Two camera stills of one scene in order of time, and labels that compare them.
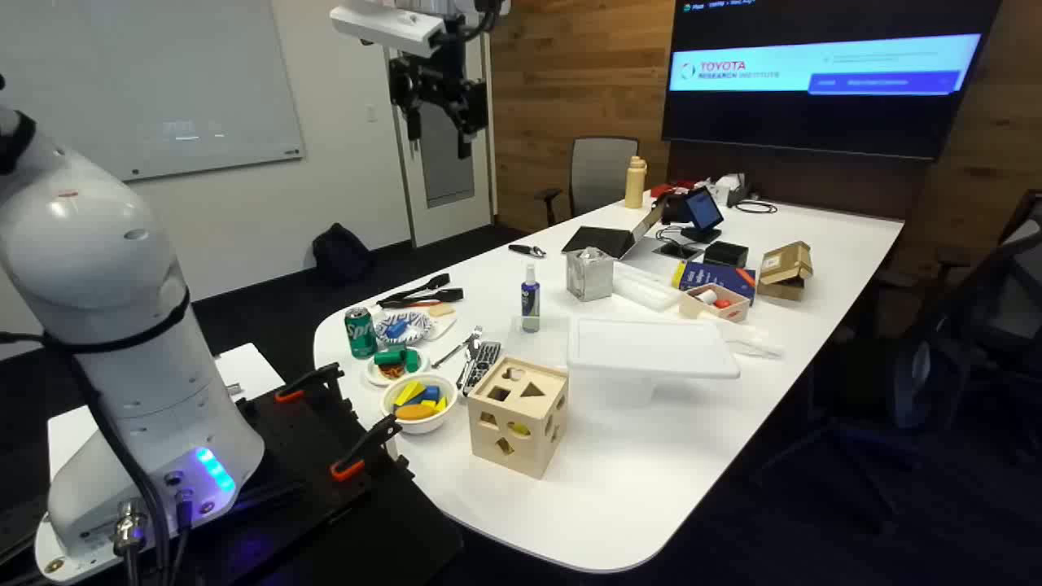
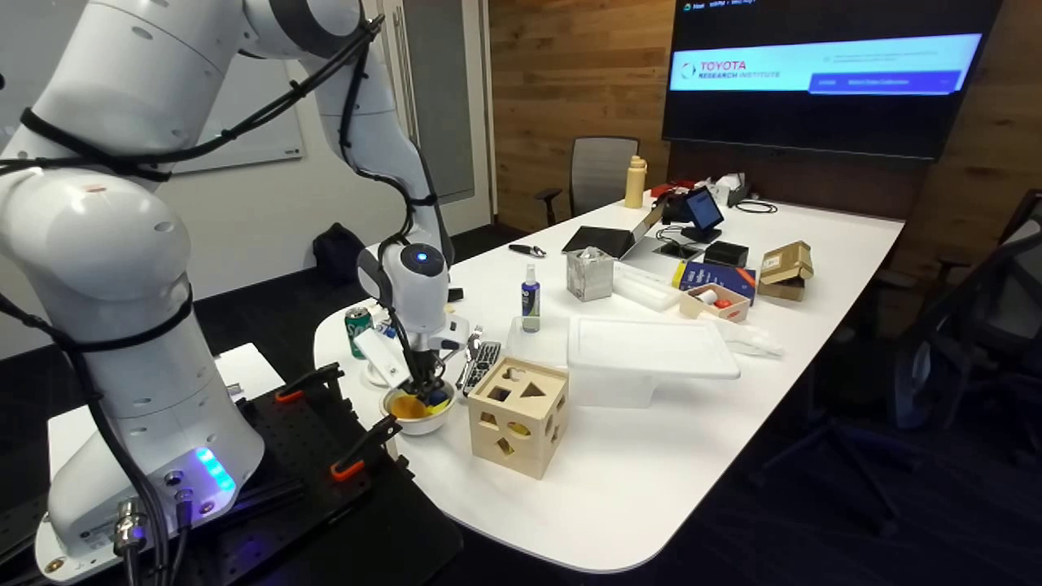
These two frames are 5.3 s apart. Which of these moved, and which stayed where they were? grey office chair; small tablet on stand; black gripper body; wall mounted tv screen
Moved: black gripper body
Stayed: wall mounted tv screen; small tablet on stand; grey office chair
